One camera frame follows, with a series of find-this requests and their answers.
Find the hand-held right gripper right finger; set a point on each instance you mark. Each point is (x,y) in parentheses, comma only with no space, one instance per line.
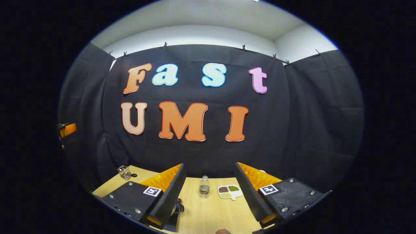
(250,195)

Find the green bean portion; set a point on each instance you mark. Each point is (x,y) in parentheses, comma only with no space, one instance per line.
(233,188)

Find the red bean portion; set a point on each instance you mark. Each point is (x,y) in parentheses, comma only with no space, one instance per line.
(223,189)

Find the black induction cooktop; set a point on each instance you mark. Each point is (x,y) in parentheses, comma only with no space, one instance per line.
(171,224)

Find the small yellow bean portion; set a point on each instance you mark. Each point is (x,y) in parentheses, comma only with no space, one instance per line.
(226,195)

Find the black backdrop cloth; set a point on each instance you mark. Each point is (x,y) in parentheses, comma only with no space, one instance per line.
(292,130)

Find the white three-compartment tray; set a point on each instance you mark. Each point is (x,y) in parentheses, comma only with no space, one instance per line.
(236,194)

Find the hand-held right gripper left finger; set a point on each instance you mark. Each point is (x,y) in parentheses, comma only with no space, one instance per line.
(169,195)

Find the row of black cloth clips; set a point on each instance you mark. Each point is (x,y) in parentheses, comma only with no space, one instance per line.
(165,45)

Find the clear plastic water bottle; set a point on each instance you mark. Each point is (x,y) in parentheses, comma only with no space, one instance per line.
(204,190)

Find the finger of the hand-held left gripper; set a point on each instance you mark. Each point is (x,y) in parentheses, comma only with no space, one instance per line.
(69,130)

